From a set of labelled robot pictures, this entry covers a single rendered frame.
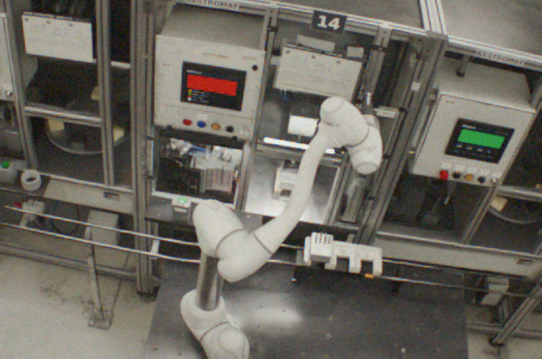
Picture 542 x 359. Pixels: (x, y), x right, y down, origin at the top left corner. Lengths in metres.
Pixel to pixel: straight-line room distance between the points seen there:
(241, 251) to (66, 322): 1.81
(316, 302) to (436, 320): 0.60
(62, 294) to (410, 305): 1.98
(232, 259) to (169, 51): 0.84
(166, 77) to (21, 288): 1.84
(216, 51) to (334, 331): 1.39
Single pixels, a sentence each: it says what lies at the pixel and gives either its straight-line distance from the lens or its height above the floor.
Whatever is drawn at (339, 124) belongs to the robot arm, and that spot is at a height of 1.93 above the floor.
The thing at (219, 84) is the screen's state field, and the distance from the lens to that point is 2.55.
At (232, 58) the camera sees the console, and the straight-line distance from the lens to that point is 2.49.
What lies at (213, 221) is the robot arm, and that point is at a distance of 2.25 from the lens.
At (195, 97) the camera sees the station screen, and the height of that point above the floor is 1.58.
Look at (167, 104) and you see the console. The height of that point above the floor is 1.49.
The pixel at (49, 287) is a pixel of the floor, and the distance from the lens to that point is 3.93.
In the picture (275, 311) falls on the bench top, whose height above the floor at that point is 0.68.
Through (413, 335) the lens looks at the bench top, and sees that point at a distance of 3.15.
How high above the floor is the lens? 3.26
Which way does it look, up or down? 45 degrees down
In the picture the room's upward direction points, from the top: 11 degrees clockwise
